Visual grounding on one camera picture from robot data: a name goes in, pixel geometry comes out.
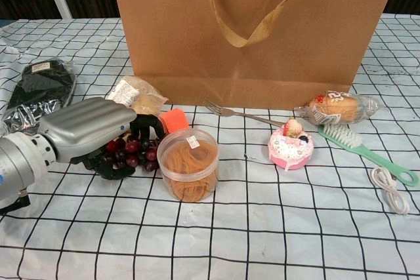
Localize black snack packet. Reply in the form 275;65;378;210
0;58;77;130

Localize dark red grape bunch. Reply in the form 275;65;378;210
104;132;162;172

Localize metal fork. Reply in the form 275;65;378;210
202;98;286;127

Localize bread bun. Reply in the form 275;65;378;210
293;91;385;126

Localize brown paper shopping bag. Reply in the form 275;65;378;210
108;0;403;111

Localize clear jar of rubber bands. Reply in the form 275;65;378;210
156;130;220;202

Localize orange cube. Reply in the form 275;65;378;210
158;108;190;137

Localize pink toy cake with strawberry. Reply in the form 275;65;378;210
268;117;315;172

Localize white black checkered tablecloth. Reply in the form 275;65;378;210
0;13;420;280

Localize tan snack packet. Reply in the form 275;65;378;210
104;75;169;115

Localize green brush white bristles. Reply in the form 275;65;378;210
317;123;420;188

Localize white usb cable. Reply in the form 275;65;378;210
369;167;411;216

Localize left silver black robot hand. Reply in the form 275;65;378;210
39;97;165;181

